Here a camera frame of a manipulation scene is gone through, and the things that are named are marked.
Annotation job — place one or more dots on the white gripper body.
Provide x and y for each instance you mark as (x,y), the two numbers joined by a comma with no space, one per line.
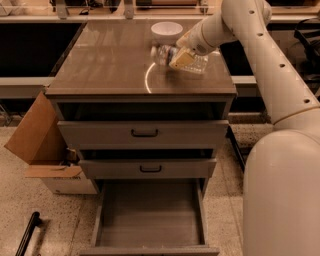
(195,42)

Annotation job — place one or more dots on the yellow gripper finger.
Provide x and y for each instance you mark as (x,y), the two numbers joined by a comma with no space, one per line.
(183,41)
(183,58)

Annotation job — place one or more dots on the clear plastic water bottle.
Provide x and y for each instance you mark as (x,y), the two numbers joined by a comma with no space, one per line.
(162,55)

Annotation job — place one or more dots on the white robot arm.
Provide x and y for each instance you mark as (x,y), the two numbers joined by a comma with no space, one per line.
(281,187)

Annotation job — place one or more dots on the grey drawer cabinet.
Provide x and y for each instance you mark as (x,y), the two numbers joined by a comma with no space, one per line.
(109,75)

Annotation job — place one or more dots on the grey middle drawer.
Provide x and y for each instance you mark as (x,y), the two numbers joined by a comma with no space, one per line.
(148,168)

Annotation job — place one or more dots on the grey drawer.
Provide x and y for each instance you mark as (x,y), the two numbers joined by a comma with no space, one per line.
(150,218)
(85,135)
(148,168)

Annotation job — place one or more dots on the grey top drawer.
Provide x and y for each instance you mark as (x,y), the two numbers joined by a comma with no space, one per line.
(85,135)

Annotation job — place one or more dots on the grey bottom drawer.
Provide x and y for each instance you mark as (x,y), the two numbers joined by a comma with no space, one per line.
(150,218)

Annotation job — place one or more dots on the white ceramic bowl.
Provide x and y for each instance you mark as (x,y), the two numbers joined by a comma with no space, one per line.
(166,32)

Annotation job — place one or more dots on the open cardboard box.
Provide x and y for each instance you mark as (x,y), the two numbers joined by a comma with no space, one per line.
(39,143)

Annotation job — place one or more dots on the black bar bottom left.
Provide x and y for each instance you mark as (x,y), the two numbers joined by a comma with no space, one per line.
(34,222)

